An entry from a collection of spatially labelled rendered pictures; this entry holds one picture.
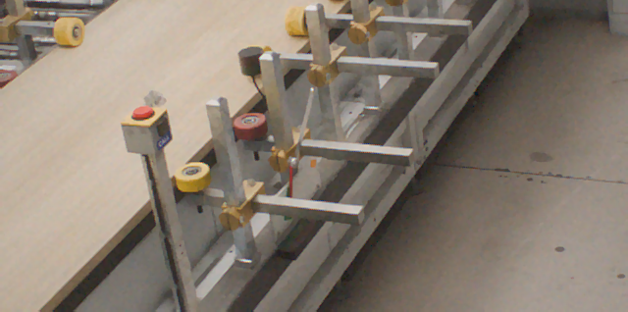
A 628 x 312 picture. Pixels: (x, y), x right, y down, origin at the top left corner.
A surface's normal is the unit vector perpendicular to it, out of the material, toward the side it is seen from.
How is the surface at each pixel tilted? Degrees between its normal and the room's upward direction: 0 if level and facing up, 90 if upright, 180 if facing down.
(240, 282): 0
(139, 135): 90
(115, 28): 0
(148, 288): 90
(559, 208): 0
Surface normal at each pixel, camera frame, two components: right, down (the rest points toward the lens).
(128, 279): 0.90, 0.08
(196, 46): -0.14, -0.88
